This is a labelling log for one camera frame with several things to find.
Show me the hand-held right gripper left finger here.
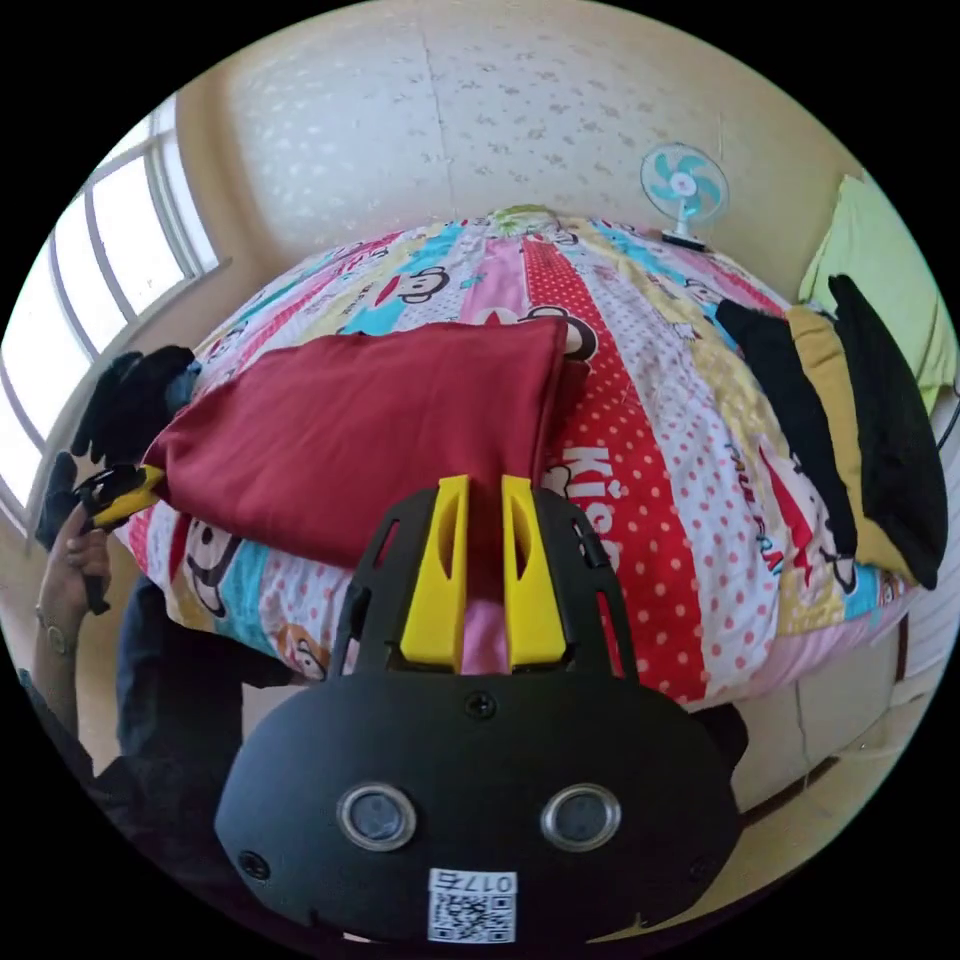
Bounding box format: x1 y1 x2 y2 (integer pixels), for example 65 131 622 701
398 473 473 670

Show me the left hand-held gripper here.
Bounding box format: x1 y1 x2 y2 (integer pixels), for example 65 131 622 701
70 463 167 618

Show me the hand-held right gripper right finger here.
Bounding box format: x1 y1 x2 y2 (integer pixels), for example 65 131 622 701
500 473 566 670

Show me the red long sleeve shirt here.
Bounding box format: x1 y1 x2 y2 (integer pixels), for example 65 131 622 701
141 317 594 580

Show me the person's left forearm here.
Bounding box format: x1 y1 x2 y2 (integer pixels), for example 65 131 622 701
16 605 84 695

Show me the person's left hand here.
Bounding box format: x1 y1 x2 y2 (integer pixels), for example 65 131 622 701
35 508 114 625

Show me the dark pile of clothes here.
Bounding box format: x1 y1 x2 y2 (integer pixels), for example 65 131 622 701
32 344 202 553

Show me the bed with cartoon printed quilt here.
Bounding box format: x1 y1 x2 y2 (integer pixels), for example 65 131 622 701
125 203 958 826

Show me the person's body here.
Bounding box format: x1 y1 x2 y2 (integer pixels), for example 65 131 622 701
20 573 354 960

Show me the black and mustard pile of clothes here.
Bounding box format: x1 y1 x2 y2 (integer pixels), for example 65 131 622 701
713 273 951 593

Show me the small turquoise table fan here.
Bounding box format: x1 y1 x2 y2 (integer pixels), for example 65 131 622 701
638 145 733 253

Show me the light green pillow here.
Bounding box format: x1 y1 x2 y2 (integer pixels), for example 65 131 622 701
796 173 960 415

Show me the window with white frame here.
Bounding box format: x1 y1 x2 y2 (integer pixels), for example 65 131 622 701
0 95 230 530

